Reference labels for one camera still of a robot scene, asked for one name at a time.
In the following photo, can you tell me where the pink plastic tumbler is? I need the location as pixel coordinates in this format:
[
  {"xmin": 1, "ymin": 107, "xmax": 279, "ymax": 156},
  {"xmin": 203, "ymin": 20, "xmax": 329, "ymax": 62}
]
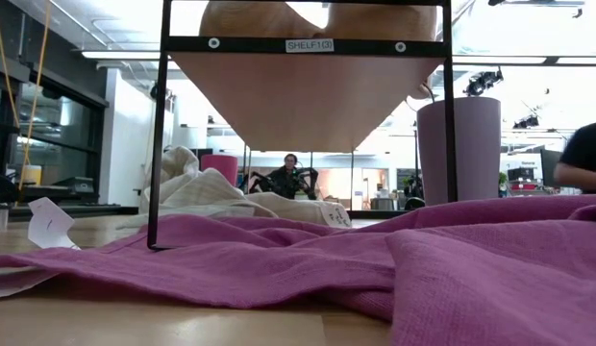
[{"xmin": 200, "ymin": 153, "xmax": 239, "ymax": 187}]

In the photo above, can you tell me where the lilac plastic tumbler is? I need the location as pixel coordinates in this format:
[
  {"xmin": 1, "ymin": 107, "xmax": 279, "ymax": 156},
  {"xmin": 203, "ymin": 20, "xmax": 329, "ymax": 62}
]
[{"xmin": 416, "ymin": 95, "xmax": 502, "ymax": 206}]

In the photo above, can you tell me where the white shelf label sticker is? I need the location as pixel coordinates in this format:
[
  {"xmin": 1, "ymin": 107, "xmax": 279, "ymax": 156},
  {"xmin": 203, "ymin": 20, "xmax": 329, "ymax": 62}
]
[{"xmin": 285, "ymin": 37, "xmax": 335, "ymax": 54}]

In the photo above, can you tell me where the person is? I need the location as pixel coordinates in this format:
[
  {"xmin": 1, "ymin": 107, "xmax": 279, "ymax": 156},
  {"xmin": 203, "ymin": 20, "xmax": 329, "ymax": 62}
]
[
  {"xmin": 553, "ymin": 118, "xmax": 596, "ymax": 195},
  {"xmin": 267, "ymin": 153, "xmax": 311, "ymax": 200},
  {"xmin": 402, "ymin": 175, "xmax": 427, "ymax": 211}
]

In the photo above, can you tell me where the handwritten white fabric label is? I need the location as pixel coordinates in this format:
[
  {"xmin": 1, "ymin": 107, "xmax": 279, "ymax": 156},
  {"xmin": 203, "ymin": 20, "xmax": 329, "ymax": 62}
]
[{"xmin": 320, "ymin": 202, "xmax": 353, "ymax": 229}]

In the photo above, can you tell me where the metal pot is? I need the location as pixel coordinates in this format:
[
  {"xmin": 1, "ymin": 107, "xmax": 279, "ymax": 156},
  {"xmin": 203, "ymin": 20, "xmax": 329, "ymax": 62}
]
[{"xmin": 369, "ymin": 196, "xmax": 398, "ymax": 211}]

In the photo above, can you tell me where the magenta cloth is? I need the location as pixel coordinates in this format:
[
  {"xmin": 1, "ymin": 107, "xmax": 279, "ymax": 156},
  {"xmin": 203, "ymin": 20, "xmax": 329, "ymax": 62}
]
[{"xmin": 0, "ymin": 193, "xmax": 596, "ymax": 346}]

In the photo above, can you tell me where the white cloth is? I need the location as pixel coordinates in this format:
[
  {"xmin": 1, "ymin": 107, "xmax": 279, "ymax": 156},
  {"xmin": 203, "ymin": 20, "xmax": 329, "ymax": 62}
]
[{"xmin": 115, "ymin": 145, "xmax": 353, "ymax": 230}]

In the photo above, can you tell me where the black ceiling spotlight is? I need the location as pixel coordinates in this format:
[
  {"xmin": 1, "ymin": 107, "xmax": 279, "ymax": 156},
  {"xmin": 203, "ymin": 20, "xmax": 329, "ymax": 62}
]
[
  {"xmin": 512, "ymin": 114, "xmax": 540, "ymax": 130},
  {"xmin": 463, "ymin": 68, "xmax": 505, "ymax": 97}
]

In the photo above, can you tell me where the ceiling light strip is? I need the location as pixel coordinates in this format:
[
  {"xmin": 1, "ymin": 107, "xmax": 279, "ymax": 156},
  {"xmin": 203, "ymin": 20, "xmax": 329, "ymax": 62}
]
[
  {"xmin": 451, "ymin": 56, "xmax": 596, "ymax": 66},
  {"xmin": 81, "ymin": 50, "xmax": 182, "ymax": 62}
]

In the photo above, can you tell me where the black desktop device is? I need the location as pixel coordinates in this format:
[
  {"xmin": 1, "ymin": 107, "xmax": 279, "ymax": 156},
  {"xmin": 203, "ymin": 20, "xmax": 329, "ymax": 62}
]
[{"xmin": 52, "ymin": 176, "xmax": 95, "ymax": 196}]

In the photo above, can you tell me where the black computer monitor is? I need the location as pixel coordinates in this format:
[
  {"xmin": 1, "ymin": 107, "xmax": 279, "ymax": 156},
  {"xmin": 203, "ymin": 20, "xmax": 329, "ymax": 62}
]
[{"xmin": 540, "ymin": 148, "xmax": 564, "ymax": 188}]

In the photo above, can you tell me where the white cloth tag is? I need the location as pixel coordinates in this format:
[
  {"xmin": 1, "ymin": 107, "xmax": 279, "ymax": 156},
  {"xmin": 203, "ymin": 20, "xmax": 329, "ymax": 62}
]
[{"xmin": 27, "ymin": 196, "xmax": 82, "ymax": 251}]

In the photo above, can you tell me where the yellow container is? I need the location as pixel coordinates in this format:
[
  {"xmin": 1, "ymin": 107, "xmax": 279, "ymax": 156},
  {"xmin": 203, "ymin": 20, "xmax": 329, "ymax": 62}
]
[{"xmin": 21, "ymin": 164, "xmax": 42, "ymax": 186}]

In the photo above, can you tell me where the black metal table frame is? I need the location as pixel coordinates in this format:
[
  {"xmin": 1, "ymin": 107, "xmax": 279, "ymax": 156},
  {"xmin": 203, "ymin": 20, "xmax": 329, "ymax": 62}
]
[{"xmin": 0, "ymin": 204, "xmax": 410, "ymax": 221}]

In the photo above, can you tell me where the yellow hanging cord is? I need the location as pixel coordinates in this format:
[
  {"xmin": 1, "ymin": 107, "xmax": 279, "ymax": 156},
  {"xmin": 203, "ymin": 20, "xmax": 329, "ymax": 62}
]
[
  {"xmin": 13, "ymin": 0, "xmax": 53, "ymax": 207},
  {"xmin": 0, "ymin": 0, "xmax": 16, "ymax": 140}
]

